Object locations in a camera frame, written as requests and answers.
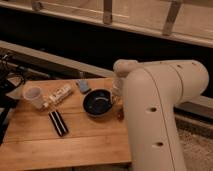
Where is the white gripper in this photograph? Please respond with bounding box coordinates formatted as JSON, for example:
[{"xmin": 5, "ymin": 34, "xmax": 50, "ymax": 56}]
[{"xmin": 111, "ymin": 76, "xmax": 124, "ymax": 104}]

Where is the metal bracket right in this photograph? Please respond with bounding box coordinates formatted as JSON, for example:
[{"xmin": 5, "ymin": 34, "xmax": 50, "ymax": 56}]
[{"xmin": 162, "ymin": 0, "xmax": 182, "ymax": 36}]

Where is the translucent plastic cup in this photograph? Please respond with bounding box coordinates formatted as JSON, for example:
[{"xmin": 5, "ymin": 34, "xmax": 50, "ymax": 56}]
[{"xmin": 23, "ymin": 87, "xmax": 44, "ymax": 109}]

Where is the metal bracket left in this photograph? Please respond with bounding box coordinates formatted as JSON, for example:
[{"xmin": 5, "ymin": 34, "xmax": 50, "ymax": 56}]
[{"xmin": 103, "ymin": 0, "xmax": 112, "ymax": 25}]

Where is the black white striped box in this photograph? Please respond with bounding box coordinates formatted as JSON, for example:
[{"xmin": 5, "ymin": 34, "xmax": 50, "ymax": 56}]
[{"xmin": 49, "ymin": 110, "xmax": 69, "ymax": 137}]

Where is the white printed tube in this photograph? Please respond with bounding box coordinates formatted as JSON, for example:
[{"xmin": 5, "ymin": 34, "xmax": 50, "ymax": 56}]
[{"xmin": 43, "ymin": 84, "xmax": 73, "ymax": 108}]

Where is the metal bracket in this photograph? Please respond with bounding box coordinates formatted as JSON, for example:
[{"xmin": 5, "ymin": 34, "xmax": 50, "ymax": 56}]
[
  {"xmin": 162, "ymin": 0, "xmax": 182, "ymax": 36},
  {"xmin": 103, "ymin": 0, "xmax": 112, "ymax": 25}
]

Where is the small red brown object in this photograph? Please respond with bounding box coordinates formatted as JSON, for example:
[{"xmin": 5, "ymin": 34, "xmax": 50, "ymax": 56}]
[{"xmin": 117, "ymin": 109, "xmax": 124, "ymax": 120}]

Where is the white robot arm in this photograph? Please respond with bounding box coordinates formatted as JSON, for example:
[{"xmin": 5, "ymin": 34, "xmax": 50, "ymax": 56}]
[{"xmin": 112, "ymin": 59, "xmax": 209, "ymax": 171}]

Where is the dark ceramic bowl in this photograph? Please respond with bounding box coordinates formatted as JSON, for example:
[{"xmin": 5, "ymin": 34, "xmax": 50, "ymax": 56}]
[{"xmin": 83, "ymin": 89, "xmax": 113, "ymax": 117}]

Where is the blue sponge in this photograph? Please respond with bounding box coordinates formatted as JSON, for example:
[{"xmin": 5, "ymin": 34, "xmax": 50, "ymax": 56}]
[{"xmin": 76, "ymin": 80, "xmax": 91, "ymax": 94}]

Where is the black cables and equipment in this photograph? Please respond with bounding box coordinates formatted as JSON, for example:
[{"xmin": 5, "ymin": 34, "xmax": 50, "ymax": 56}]
[{"xmin": 0, "ymin": 52, "xmax": 28, "ymax": 146}]

